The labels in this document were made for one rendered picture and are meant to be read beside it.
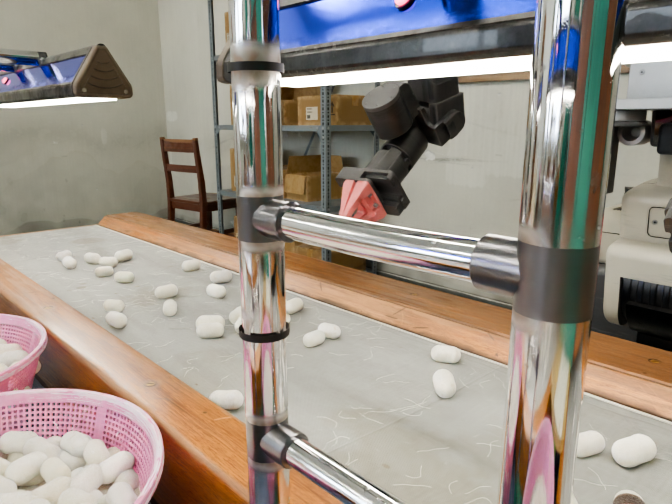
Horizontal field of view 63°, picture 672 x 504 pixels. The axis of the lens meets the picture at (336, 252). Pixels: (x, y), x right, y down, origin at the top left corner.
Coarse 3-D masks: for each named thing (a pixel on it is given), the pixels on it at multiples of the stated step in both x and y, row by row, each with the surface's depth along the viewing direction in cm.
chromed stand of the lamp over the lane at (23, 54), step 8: (0, 48) 87; (0, 56) 86; (8, 56) 87; (16, 56) 88; (24, 56) 89; (32, 56) 90; (40, 56) 90; (0, 64) 99; (8, 64) 100; (16, 64) 89; (24, 64) 90; (32, 64) 90; (40, 64) 91
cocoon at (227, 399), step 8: (216, 392) 51; (224, 392) 51; (232, 392) 51; (240, 392) 52; (216, 400) 51; (224, 400) 51; (232, 400) 51; (240, 400) 51; (224, 408) 51; (232, 408) 51
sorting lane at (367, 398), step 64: (0, 256) 111; (128, 320) 75; (192, 320) 75; (320, 320) 75; (192, 384) 57; (320, 384) 57; (384, 384) 57; (320, 448) 46; (384, 448) 46; (448, 448) 46
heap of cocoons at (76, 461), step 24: (24, 432) 47; (72, 432) 47; (0, 456) 47; (24, 456) 44; (48, 456) 45; (72, 456) 46; (96, 456) 44; (120, 456) 44; (0, 480) 41; (24, 480) 42; (48, 480) 42; (72, 480) 41; (96, 480) 42; (120, 480) 43
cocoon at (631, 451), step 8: (624, 440) 43; (632, 440) 43; (640, 440) 43; (648, 440) 43; (616, 448) 43; (624, 448) 42; (632, 448) 42; (640, 448) 42; (648, 448) 43; (616, 456) 43; (624, 456) 42; (632, 456) 42; (640, 456) 42; (648, 456) 43; (624, 464) 42; (632, 464) 42
